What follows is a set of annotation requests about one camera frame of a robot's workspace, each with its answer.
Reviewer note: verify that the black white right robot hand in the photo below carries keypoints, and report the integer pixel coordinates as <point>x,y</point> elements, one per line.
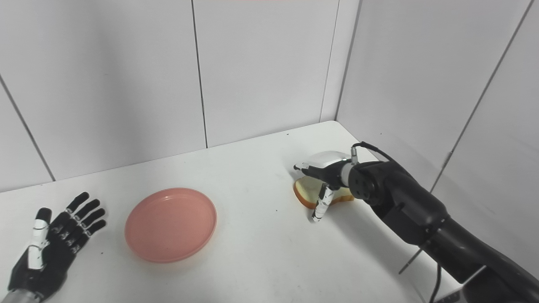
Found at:
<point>326,168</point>

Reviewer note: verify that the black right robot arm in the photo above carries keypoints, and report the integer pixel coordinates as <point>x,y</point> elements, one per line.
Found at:
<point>412,206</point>

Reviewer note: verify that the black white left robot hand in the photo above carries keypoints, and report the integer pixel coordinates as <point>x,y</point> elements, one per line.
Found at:
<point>54,252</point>

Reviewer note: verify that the pink round plate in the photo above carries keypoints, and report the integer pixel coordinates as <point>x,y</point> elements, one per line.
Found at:
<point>170,225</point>

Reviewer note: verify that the slice of white bread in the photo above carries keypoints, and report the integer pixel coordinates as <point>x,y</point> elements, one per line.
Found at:
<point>305,191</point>

